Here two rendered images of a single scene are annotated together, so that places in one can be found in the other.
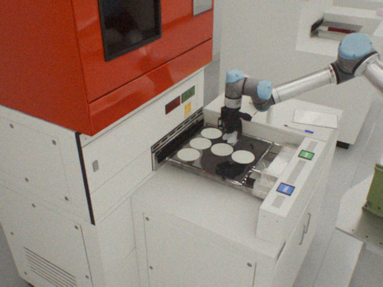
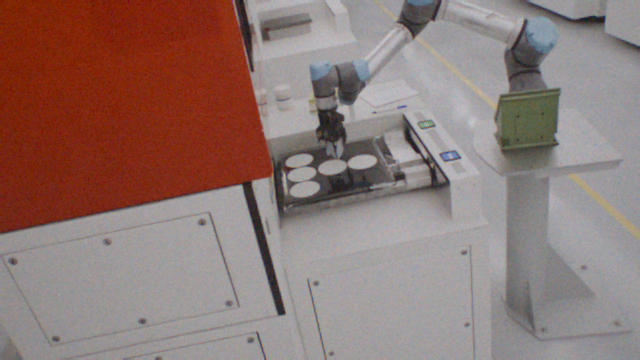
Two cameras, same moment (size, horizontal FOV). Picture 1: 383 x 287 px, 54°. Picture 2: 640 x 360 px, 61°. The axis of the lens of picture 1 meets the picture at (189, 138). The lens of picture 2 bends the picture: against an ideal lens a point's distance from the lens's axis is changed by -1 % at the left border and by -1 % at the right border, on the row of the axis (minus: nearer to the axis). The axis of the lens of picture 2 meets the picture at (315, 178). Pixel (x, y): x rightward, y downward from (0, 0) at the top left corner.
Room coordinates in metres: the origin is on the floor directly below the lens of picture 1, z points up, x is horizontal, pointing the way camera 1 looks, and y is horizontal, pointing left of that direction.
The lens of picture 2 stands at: (0.04, 0.81, 1.80)
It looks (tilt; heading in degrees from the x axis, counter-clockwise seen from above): 29 degrees down; 328
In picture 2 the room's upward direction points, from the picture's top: 11 degrees counter-clockwise
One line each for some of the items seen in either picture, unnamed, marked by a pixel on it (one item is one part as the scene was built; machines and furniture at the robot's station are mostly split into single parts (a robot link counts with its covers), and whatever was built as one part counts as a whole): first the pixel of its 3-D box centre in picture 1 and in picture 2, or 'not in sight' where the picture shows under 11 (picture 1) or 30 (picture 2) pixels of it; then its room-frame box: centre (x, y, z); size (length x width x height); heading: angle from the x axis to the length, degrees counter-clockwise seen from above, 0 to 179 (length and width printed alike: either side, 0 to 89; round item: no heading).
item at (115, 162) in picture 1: (155, 132); (263, 176); (1.39, 0.15, 1.02); 0.82 x 0.03 x 0.40; 149
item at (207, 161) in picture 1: (221, 150); (332, 168); (1.44, -0.14, 0.90); 0.34 x 0.34 x 0.01; 59
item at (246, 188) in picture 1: (220, 179); (357, 196); (1.31, -0.13, 0.84); 0.50 x 0.02 x 0.03; 59
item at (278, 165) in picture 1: (277, 171); (405, 159); (1.32, -0.38, 0.87); 0.36 x 0.08 x 0.03; 149
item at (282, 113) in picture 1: (271, 121); (342, 122); (1.72, -0.43, 0.89); 0.62 x 0.35 x 0.14; 59
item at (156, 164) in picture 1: (180, 139); (273, 183); (1.54, 0.04, 0.89); 0.44 x 0.02 x 0.10; 149
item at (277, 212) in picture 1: (294, 185); (438, 157); (1.20, -0.42, 0.89); 0.55 x 0.09 x 0.14; 149
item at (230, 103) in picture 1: (233, 101); (326, 100); (1.47, -0.19, 1.13); 0.08 x 0.08 x 0.05
